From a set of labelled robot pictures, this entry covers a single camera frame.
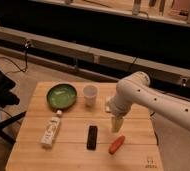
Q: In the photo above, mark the green plate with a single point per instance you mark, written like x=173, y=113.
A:
x=61, y=96

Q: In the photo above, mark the black eraser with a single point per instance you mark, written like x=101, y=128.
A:
x=92, y=138

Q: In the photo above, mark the white tube bottle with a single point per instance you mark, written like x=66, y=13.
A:
x=51, y=130

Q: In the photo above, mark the orange carrot toy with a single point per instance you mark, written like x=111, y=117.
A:
x=116, y=144

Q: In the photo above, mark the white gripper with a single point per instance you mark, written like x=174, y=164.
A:
x=119, y=107

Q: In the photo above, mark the white rectangular block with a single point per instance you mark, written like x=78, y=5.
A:
x=107, y=108

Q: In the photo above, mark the white ceramic cup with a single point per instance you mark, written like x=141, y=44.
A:
x=90, y=94

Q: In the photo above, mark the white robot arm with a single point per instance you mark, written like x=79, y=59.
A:
x=135, y=89

